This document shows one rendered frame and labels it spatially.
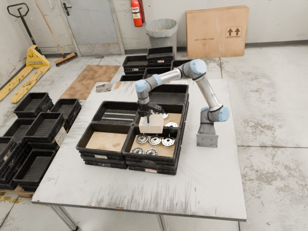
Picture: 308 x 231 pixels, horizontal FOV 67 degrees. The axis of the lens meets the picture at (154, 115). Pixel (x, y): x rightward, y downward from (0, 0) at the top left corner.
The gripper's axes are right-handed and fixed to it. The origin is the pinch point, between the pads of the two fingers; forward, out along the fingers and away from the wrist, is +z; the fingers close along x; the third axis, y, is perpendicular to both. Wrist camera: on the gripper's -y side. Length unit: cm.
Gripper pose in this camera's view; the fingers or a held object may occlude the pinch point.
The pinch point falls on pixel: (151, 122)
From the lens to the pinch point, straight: 171.2
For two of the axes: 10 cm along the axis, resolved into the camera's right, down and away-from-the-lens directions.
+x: -1.4, 6.8, -7.2
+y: -9.8, 0.0, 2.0
